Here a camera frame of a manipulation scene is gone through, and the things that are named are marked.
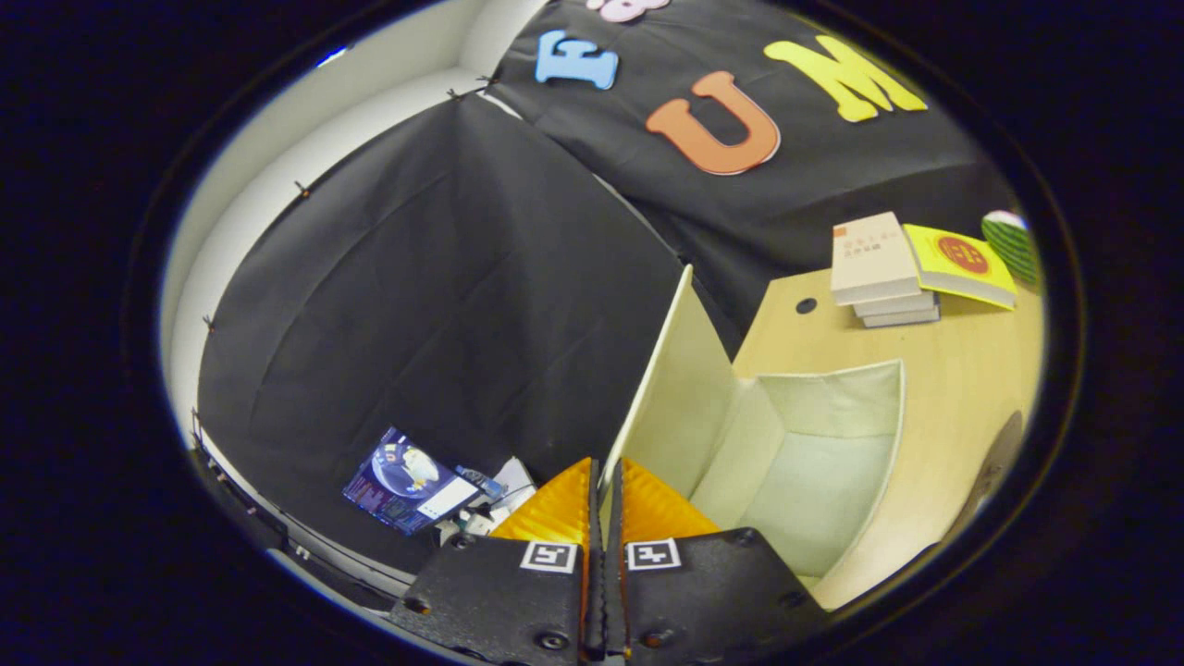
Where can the green striped watermelon plush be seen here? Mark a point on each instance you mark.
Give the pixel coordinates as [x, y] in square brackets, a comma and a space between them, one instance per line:
[1013, 245]

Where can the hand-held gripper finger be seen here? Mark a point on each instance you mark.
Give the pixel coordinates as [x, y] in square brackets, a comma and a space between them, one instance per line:
[594, 601]
[614, 601]

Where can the white paper sheet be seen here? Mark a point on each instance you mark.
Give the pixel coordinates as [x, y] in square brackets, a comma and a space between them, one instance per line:
[513, 481]

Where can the beige book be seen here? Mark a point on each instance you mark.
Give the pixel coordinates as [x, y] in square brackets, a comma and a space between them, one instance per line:
[869, 254]

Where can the brown fuzzy shoe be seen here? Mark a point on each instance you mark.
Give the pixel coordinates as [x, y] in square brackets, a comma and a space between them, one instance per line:
[994, 472]

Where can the black backdrop cloth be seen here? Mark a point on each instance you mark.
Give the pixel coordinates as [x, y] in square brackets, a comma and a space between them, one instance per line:
[416, 305]

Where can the yellow book red circle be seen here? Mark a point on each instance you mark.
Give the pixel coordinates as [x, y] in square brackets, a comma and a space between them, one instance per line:
[962, 259]

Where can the black table grommet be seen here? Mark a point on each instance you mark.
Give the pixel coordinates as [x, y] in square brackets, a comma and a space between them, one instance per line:
[807, 305]

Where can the blue printed poster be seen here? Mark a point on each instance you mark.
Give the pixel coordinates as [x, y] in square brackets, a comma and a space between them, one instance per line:
[398, 476]

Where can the cream fabric storage box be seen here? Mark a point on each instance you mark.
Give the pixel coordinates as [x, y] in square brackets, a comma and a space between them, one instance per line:
[814, 481]

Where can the white book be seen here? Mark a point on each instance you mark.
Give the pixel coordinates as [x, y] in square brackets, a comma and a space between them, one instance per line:
[893, 304]

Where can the grey book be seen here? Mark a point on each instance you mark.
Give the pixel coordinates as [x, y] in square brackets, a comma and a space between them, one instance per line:
[902, 317]

